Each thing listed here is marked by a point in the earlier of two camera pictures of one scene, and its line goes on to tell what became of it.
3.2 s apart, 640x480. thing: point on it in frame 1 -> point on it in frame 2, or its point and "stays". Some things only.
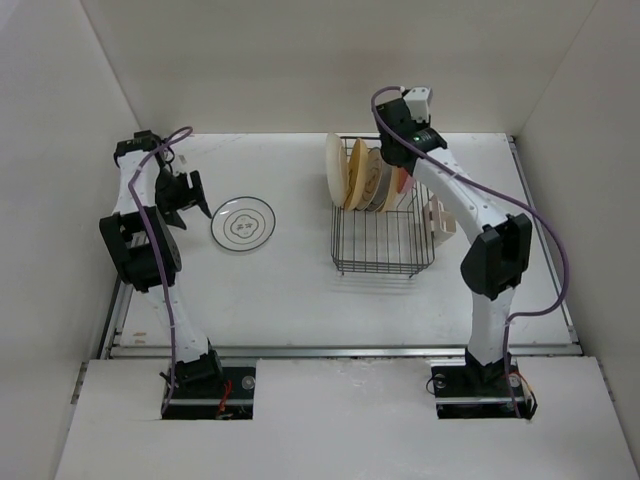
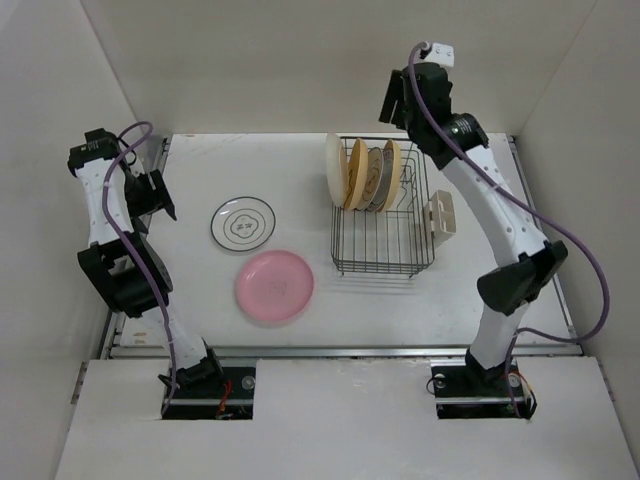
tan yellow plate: [358, 172] stays
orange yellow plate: [394, 194] stays
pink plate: [406, 181] -> [274, 285]
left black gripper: [189, 195] -> [155, 197]
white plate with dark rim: [242, 223] stays
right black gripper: [423, 125] -> [394, 93]
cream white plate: [337, 170] stays
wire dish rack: [400, 240] stays
